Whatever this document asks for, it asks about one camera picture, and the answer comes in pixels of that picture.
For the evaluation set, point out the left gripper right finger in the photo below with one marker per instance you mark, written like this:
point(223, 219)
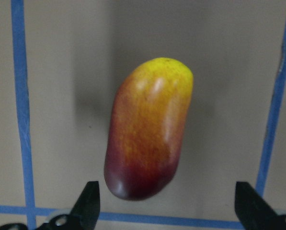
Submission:
point(253, 212)

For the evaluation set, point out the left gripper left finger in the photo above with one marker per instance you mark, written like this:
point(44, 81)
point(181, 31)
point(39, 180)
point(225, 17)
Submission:
point(83, 215)

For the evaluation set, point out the red yellow mango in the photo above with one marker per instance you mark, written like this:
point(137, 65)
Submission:
point(146, 128)

